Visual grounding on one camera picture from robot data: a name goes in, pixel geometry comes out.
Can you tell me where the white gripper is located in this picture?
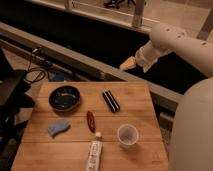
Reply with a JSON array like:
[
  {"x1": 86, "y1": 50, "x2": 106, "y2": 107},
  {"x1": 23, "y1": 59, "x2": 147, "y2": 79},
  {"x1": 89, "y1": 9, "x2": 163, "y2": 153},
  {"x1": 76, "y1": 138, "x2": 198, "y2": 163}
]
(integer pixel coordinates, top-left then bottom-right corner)
[{"x1": 119, "y1": 41, "x2": 171, "y2": 73}]

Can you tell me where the black white striped eraser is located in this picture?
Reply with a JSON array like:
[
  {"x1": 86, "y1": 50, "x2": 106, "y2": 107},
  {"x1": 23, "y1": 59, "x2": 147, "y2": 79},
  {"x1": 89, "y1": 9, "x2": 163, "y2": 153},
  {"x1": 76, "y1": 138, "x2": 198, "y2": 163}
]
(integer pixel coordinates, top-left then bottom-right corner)
[{"x1": 102, "y1": 91, "x2": 120, "y2": 113}]

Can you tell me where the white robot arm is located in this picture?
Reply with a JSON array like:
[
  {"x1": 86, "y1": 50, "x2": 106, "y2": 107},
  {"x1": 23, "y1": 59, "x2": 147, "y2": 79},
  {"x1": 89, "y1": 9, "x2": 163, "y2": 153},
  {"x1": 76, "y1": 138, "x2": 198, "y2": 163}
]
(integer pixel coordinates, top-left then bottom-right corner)
[{"x1": 120, "y1": 23, "x2": 213, "y2": 171}]

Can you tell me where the red chili pepper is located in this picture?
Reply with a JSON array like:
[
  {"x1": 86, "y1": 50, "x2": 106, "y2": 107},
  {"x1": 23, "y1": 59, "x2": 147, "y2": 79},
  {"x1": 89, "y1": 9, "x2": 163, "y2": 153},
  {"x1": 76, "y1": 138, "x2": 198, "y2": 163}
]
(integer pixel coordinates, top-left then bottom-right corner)
[{"x1": 87, "y1": 111, "x2": 96, "y2": 133}]

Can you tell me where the dark blue bowl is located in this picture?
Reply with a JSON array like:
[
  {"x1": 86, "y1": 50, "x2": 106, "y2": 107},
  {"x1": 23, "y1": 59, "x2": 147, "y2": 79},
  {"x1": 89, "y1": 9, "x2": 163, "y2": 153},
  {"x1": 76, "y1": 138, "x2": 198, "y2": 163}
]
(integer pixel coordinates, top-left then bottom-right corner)
[{"x1": 49, "y1": 85, "x2": 80, "y2": 112}]

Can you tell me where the blue sponge piece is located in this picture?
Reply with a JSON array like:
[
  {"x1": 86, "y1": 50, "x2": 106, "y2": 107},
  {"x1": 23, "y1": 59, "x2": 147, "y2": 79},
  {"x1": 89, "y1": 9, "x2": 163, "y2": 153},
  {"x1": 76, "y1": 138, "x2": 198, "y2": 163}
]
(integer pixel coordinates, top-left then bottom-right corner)
[{"x1": 47, "y1": 120, "x2": 70, "y2": 137}]

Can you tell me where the white toothpaste tube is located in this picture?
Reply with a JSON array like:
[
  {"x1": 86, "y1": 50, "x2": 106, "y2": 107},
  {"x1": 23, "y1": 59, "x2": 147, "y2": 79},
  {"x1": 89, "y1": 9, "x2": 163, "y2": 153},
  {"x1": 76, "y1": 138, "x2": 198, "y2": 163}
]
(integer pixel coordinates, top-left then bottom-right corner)
[{"x1": 86, "y1": 132, "x2": 103, "y2": 171}]

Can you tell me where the black equipment at left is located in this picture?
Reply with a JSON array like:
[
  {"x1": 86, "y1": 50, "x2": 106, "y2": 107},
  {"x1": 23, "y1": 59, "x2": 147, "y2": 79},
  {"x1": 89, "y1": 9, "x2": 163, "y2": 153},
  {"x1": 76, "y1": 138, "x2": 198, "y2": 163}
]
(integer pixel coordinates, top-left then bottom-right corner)
[{"x1": 0, "y1": 47, "x2": 35, "y2": 171}]

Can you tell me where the grey metal rail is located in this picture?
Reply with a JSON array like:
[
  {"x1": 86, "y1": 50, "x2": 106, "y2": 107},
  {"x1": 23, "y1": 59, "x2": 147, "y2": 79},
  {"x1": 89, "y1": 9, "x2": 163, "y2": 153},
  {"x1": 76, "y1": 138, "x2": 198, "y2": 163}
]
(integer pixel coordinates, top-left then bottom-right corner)
[{"x1": 0, "y1": 22, "x2": 182, "y2": 112}]

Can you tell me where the black cable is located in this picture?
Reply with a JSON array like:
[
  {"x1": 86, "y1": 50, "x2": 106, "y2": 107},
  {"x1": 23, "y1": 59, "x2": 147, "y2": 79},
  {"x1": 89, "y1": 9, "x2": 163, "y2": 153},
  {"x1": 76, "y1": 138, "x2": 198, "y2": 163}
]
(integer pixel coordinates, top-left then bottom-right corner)
[{"x1": 23, "y1": 46, "x2": 56, "y2": 84}]

